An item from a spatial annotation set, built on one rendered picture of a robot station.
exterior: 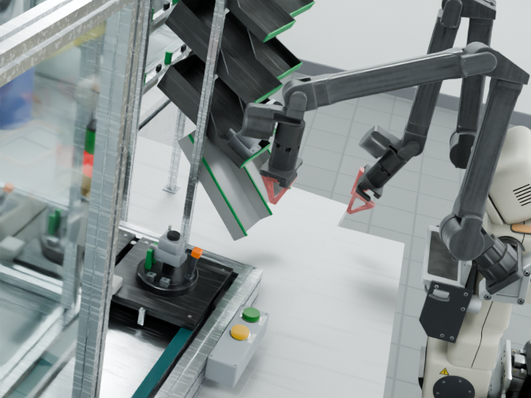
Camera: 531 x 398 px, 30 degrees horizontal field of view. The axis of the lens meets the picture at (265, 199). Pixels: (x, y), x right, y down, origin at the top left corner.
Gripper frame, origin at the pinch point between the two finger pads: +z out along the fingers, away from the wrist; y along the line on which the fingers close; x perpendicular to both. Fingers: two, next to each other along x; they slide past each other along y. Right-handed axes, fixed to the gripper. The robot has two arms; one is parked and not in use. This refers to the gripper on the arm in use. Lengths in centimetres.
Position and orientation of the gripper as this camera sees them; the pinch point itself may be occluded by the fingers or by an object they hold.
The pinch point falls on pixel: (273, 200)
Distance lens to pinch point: 213.5
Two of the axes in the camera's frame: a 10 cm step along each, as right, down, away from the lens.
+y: -3.3, 4.3, -8.4
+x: 9.2, 3.3, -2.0
